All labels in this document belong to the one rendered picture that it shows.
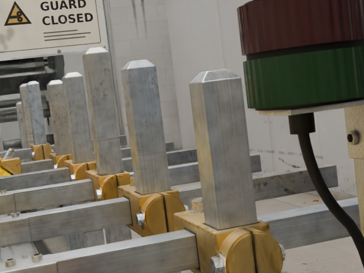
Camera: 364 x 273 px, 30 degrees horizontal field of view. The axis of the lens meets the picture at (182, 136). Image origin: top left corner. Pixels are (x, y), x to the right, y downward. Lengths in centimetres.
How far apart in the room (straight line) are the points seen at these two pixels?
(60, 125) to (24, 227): 73
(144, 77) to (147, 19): 872
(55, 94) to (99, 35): 136
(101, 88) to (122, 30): 838
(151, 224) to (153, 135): 10
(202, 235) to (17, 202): 53
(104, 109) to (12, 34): 181
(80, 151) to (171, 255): 71
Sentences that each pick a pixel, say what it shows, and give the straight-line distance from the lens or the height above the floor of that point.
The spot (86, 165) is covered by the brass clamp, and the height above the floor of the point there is 97.
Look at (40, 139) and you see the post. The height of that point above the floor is 99.
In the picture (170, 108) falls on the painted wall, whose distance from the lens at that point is 952.
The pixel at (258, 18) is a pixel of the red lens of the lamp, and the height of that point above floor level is 112.
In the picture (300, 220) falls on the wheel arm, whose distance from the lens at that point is 64.
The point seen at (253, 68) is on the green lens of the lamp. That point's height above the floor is 110.
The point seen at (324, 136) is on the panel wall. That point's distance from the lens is 582.
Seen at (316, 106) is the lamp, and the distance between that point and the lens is 31.
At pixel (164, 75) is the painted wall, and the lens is 951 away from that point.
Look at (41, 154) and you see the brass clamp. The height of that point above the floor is 94.
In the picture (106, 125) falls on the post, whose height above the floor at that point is 105.
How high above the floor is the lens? 109
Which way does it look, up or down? 4 degrees down
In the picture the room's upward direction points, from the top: 7 degrees counter-clockwise
